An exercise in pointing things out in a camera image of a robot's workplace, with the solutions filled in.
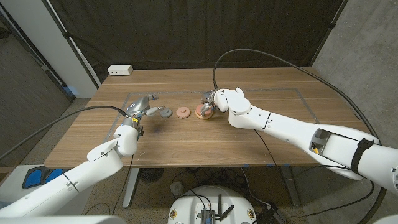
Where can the grey round floor object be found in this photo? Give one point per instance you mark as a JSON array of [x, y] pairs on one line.
[[177, 188]]

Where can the white robot torso edge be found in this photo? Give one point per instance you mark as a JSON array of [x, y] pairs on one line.
[[62, 220]]

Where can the black round floor fan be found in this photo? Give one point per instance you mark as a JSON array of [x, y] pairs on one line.
[[151, 175]]

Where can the white power strip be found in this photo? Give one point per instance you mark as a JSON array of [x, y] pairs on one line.
[[120, 70]]

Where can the black power adapter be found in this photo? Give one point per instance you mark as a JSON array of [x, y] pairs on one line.
[[272, 215]]

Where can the black backdrop stand pole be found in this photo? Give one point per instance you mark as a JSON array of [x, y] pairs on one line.
[[329, 29], [73, 46]]

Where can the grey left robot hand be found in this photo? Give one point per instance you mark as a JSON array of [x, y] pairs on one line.
[[138, 106]]

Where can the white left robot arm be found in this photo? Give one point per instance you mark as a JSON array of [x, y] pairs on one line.
[[71, 180]]

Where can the grey table leg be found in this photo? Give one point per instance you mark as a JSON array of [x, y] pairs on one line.
[[290, 186]]

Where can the white foot pedal blue pads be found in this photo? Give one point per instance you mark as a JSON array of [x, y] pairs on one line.
[[34, 179]]

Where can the black backdrop curtain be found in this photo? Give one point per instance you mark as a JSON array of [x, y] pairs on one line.
[[199, 31]]

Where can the white table leg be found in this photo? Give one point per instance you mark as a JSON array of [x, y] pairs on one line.
[[132, 189]]

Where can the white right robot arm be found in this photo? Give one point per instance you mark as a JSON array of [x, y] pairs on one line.
[[295, 130]]

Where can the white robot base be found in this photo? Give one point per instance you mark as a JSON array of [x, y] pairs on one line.
[[192, 205]]

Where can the black router with antennas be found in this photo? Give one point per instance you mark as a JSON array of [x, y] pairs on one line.
[[207, 216]]

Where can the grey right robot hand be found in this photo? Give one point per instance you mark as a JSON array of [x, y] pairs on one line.
[[207, 99]]

